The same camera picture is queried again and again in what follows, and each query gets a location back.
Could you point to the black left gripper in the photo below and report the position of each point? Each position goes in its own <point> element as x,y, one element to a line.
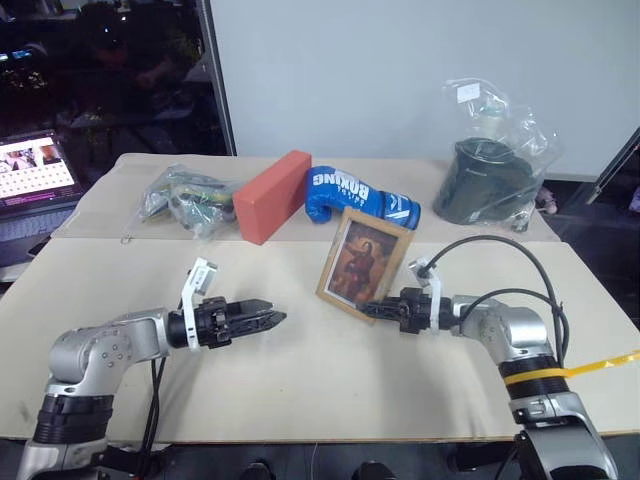
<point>215,322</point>

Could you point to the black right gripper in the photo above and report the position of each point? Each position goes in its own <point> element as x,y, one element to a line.
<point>414,311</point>

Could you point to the wooden picture frame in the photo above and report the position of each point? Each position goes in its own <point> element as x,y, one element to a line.
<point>362,260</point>

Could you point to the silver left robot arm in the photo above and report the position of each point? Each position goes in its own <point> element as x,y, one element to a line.
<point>100,345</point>

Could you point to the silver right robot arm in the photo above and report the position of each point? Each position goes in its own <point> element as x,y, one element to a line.
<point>520,330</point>

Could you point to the orange red foam brick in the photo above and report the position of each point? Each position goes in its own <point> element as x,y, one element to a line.
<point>265,205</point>

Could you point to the blue boxing glove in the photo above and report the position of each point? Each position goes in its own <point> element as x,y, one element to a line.
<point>350,192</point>

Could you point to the clear bag with green items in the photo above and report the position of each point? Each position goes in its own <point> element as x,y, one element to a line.
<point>190,200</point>

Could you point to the black cylindrical container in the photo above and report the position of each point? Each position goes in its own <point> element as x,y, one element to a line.
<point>475,182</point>

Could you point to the dark rounded shape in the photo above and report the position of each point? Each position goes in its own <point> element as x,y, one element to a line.
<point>374,471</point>
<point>257,472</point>

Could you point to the yellow tape strip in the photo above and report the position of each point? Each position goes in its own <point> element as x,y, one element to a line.
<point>530,376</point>

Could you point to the small pink object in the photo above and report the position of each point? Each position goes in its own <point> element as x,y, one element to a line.
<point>547,200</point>

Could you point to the dark object in plastic bag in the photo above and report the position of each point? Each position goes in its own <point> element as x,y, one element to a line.
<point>520,135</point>

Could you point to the white partition panel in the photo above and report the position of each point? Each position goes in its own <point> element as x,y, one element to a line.
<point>350,75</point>

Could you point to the open laptop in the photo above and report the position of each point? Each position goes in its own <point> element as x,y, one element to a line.
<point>35,175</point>

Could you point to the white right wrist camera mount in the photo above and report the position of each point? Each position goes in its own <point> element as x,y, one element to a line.
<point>435,300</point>

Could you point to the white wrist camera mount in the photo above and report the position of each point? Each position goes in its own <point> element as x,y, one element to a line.
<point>189,300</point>
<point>435,300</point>

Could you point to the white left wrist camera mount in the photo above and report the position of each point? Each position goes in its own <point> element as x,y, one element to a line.
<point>189,300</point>

